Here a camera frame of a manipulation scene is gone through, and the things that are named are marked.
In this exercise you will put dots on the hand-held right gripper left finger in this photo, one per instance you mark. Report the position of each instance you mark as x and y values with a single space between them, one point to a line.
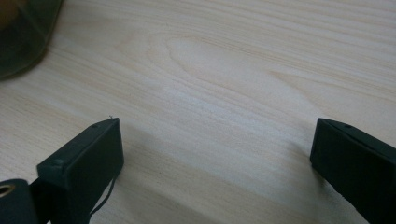
81 165

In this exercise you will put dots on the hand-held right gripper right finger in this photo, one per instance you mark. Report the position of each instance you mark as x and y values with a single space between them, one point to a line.
358 158

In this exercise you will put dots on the dark translucent storage box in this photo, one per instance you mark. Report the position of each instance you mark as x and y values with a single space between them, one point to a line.
28 40

